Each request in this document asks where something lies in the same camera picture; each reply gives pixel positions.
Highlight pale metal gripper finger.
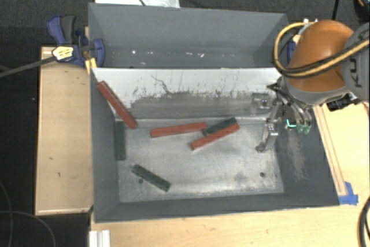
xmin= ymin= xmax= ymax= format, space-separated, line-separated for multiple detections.
xmin=250 ymin=92 xmax=271 ymax=117
xmin=254 ymin=123 xmax=280 ymax=153

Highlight dark green flat block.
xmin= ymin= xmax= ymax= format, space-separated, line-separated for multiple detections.
xmin=131 ymin=164 xmax=172 ymax=193
xmin=114 ymin=120 xmax=127 ymax=161
xmin=201 ymin=116 xmax=238 ymax=137

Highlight red-brown flat block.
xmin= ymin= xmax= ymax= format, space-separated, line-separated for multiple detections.
xmin=97 ymin=80 xmax=139 ymax=130
xmin=149 ymin=121 xmax=208 ymax=139
xmin=189 ymin=123 xmax=241 ymax=152

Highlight grey metal bin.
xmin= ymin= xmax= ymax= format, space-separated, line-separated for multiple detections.
xmin=87 ymin=2 xmax=341 ymax=224

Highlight pale wood flat board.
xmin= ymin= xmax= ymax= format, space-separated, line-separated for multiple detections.
xmin=35 ymin=46 xmax=94 ymax=216

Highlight black cylinder on white bracket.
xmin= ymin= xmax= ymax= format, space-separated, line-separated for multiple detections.
xmin=326 ymin=97 xmax=361 ymax=112

